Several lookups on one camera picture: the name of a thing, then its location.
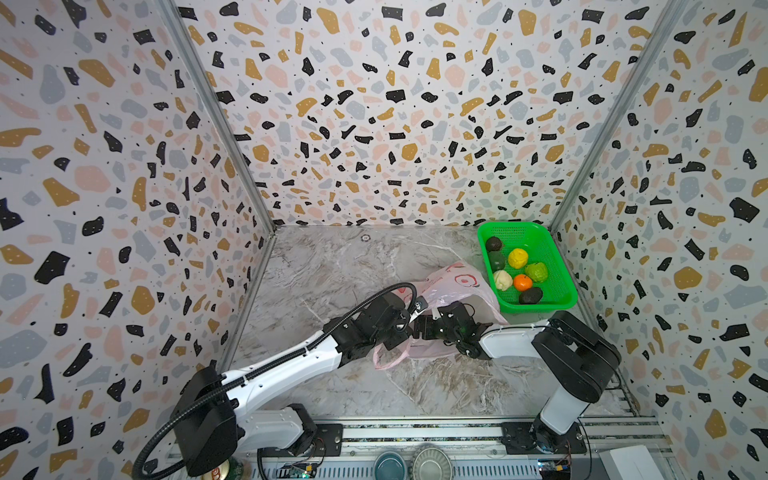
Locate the pink plastic bag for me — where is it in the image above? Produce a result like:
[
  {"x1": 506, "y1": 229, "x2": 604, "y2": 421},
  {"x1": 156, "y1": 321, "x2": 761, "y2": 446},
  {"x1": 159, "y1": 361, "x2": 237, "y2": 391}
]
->
[{"x1": 372, "y1": 262, "x2": 509, "y2": 370}]

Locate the beige pear fruit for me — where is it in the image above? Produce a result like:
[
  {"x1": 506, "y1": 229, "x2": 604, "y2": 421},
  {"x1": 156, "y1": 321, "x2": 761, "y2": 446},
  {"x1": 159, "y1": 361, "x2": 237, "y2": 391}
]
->
[{"x1": 493, "y1": 270, "x2": 514, "y2": 292}]

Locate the dark green lime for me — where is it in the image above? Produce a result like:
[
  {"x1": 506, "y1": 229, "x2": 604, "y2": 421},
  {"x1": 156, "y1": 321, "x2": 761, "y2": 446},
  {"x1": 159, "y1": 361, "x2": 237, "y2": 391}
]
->
[{"x1": 488, "y1": 250, "x2": 507, "y2": 272}]

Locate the orange fruit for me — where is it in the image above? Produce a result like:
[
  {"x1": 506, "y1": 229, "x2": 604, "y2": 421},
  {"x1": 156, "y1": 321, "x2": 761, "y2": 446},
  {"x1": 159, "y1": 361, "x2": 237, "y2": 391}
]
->
[{"x1": 513, "y1": 274, "x2": 533, "y2": 292}]

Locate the dark avocado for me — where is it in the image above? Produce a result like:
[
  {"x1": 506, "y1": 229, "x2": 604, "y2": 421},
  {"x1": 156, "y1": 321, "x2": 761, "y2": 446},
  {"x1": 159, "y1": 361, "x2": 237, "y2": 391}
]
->
[{"x1": 518, "y1": 287, "x2": 543, "y2": 305}]

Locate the dark purple mangosteen fruit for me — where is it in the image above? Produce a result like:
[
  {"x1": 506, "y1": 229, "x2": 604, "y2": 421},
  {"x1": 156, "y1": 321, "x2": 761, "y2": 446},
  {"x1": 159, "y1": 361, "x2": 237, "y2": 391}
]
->
[{"x1": 485, "y1": 236, "x2": 503, "y2": 252}]

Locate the yellow lemon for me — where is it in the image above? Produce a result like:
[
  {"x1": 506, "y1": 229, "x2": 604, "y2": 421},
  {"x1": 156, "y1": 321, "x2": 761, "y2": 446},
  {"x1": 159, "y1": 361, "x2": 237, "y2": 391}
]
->
[{"x1": 507, "y1": 248, "x2": 529, "y2": 270}]

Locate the green custard apple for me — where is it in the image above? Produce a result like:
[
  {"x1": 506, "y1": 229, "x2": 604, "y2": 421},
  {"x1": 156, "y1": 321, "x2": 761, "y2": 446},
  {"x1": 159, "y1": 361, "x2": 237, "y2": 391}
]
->
[{"x1": 525, "y1": 262, "x2": 549, "y2": 283}]

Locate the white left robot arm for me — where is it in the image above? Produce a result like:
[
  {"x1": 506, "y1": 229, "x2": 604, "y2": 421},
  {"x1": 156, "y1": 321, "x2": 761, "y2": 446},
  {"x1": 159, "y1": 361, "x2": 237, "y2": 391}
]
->
[{"x1": 171, "y1": 283, "x2": 427, "y2": 477}]

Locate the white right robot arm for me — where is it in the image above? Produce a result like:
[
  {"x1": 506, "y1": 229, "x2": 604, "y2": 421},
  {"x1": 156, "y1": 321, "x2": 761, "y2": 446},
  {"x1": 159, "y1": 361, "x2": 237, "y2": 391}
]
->
[{"x1": 412, "y1": 301, "x2": 621, "y2": 444}]

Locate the green plastic basket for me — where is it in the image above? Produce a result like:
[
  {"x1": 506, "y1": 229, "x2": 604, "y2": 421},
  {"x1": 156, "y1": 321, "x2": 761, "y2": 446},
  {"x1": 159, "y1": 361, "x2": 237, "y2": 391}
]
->
[{"x1": 477, "y1": 222, "x2": 578, "y2": 314}]

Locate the grey ribbed plate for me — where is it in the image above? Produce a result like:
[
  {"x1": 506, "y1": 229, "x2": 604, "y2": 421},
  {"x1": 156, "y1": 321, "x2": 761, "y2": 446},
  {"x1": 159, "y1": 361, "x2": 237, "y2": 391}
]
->
[{"x1": 411, "y1": 446, "x2": 454, "y2": 480}]

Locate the teal ceramic bowl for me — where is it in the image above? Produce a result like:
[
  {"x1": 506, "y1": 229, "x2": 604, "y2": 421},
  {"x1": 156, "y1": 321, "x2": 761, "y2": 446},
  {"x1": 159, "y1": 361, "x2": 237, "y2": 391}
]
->
[{"x1": 373, "y1": 451, "x2": 408, "y2": 480}]

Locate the green circuit board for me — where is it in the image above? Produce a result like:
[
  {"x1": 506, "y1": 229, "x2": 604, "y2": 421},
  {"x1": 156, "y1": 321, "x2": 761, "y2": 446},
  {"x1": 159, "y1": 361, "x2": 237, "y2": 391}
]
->
[{"x1": 276, "y1": 462, "x2": 318, "y2": 479}]

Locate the right circuit board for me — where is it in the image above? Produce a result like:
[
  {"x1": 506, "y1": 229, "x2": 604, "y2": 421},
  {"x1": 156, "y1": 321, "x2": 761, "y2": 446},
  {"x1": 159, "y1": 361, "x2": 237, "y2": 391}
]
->
[{"x1": 537, "y1": 460, "x2": 572, "y2": 480}]

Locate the green gold drink can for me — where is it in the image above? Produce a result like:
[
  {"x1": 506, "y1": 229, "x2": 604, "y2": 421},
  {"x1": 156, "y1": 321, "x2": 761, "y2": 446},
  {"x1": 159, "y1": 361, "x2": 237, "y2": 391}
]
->
[{"x1": 200, "y1": 457, "x2": 252, "y2": 480}]

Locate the white box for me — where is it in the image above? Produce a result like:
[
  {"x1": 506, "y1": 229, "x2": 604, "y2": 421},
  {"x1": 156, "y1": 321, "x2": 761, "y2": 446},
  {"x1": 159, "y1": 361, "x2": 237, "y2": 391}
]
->
[{"x1": 599, "y1": 445, "x2": 664, "y2": 480}]

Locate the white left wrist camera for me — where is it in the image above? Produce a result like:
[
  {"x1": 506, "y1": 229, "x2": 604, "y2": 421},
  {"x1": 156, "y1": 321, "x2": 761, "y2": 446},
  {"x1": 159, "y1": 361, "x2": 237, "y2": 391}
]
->
[{"x1": 410, "y1": 296, "x2": 428, "y2": 315}]

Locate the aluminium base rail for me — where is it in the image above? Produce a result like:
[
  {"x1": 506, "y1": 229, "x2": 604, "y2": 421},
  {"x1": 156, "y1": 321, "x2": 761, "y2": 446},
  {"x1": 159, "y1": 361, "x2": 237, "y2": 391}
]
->
[{"x1": 264, "y1": 416, "x2": 685, "y2": 479}]

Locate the aluminium corner post left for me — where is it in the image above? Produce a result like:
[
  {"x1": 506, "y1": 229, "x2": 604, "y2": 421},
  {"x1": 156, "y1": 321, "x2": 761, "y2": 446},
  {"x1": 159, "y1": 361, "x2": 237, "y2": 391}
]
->
[{"x1": 156, "y1": 0, "x2": 276, "y2": 237}]

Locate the aluminium corner post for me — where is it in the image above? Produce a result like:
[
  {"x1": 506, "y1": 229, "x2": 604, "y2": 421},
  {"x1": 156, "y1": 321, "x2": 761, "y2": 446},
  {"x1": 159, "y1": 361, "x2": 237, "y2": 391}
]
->
[
  {"x1": 548, "y1": 0, "x2": 688, "y2": 235},
  {"x1": 156, "y1": 0, "x2": 276, "y2": 237}
]

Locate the black corrugated cable conduit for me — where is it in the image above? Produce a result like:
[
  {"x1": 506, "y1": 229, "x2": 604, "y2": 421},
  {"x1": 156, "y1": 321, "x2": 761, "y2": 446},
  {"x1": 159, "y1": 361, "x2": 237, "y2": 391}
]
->
[{"x1": 131, "y1": 281, "x2": 419, "y2": 480}]

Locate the aluminium corner post right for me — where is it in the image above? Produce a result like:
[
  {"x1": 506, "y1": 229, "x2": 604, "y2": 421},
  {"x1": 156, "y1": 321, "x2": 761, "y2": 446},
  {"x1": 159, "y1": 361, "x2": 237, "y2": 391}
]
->
[{"x1": 548, "y1": 0, "x2": 688, "y2": 235}]

